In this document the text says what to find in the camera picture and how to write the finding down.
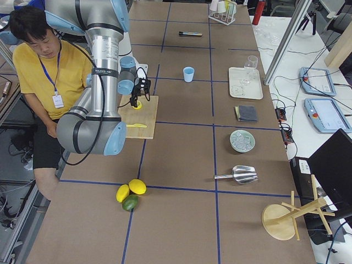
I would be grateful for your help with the wooden cup tree stand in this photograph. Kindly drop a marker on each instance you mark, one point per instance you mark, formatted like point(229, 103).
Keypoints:
point(279, 221)

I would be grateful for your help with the yellow lemon near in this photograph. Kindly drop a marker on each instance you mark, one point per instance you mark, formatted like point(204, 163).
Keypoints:
point(122, 193)

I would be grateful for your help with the folded grey cloth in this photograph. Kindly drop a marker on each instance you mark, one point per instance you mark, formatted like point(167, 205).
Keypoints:
point(246, 113)

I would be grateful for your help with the cream bear serving tray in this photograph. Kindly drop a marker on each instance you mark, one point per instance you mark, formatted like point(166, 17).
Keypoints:
point(244, 85)

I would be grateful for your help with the white wire cup rack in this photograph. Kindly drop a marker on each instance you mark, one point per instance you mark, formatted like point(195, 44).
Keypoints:
point(221, 18)

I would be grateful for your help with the aluminium frame post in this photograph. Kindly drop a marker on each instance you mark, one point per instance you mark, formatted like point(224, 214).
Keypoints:
point(293, 25)

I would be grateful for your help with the yellow upturned cup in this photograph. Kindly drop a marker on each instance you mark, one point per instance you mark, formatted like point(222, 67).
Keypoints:
point(227, 4)

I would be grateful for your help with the pink upturned cup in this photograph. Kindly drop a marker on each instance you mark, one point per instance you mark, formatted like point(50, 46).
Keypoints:
point(214, 5)

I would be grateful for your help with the yellow plastic knife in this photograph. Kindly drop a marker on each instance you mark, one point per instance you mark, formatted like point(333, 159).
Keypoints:
point(136, 125)

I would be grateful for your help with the pale blue upturned cup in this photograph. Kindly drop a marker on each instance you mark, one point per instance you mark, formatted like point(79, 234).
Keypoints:
point(231, 12)

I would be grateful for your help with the yellow lemon far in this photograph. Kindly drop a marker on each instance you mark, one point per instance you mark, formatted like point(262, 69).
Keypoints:
point(137, 186)

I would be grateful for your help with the yellow lemon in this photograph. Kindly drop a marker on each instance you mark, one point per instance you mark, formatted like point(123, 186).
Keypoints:
point(137, 186)
point(122, 193)

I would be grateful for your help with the teach pendant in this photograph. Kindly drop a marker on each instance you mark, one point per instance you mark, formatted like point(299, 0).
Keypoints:
point(317, 81)
point(326, 115)

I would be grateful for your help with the bamboo cutting board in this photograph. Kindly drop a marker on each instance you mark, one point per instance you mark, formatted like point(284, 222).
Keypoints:
point(145, 115)

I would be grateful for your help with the person in yellow shirt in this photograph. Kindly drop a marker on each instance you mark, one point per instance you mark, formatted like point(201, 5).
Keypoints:
point(52, 75)

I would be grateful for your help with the picked lemon slice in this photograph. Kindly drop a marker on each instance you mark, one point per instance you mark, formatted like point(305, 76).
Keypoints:
point(140, 105)

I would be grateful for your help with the white upturned cup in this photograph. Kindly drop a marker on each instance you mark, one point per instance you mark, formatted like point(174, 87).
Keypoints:
point(221, 7)

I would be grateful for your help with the steel ice scoop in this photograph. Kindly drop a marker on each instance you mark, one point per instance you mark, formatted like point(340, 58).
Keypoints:
point(240, 174)

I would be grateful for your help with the upper teach pendant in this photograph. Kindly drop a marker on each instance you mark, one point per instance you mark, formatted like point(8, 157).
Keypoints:
point(317, 81)

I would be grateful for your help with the green bowl of ice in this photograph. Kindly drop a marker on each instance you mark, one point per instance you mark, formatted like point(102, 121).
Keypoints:
point(242, 141)

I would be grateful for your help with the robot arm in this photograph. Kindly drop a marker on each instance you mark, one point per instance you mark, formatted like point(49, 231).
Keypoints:
point(93, 124)

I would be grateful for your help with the light blue paper cup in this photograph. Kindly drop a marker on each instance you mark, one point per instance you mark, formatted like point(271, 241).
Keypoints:
point(188, 74)

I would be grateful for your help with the red bottle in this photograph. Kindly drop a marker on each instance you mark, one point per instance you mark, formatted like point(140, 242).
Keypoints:
point(258, 12)

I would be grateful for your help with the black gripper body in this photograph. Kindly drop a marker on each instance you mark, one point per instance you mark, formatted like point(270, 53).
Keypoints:
point(136, 94)

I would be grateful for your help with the lower teach pendant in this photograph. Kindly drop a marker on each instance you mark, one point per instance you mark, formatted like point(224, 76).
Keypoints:
point(326, 115)

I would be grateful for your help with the clear wine glass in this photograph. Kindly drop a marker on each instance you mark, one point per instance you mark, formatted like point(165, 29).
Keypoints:
point(249, 66)

